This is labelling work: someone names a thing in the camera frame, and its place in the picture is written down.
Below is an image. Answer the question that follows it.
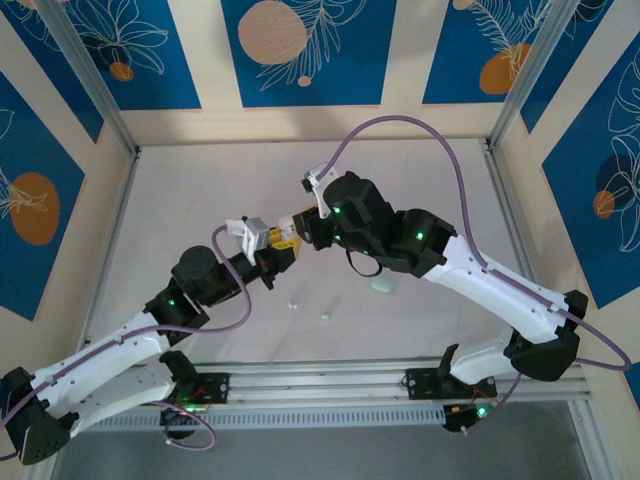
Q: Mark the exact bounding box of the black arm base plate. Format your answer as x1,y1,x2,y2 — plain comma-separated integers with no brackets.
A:
174,372,232,406
399,367,496,401

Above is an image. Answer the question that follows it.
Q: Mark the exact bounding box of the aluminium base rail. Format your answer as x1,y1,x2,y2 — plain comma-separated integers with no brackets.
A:
109,354,587,404

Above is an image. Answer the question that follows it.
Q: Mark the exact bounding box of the thin black wire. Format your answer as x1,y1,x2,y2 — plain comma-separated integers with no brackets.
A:
346,248,385,278

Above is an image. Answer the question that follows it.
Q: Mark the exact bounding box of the grey slotted cable duct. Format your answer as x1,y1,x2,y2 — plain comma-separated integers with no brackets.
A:
69,402,447,432

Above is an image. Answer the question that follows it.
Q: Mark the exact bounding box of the aluminium frame post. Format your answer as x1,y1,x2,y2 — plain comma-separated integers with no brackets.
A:
487,0,586,154
34,0,143,160

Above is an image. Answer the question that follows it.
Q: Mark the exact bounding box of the aluminium side rail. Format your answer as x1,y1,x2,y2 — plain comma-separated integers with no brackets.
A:
24,149,143,480
480,139,619,480

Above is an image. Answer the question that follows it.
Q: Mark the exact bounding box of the black controller board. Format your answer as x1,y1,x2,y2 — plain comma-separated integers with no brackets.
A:
442,402,496,437
158,403,202,442

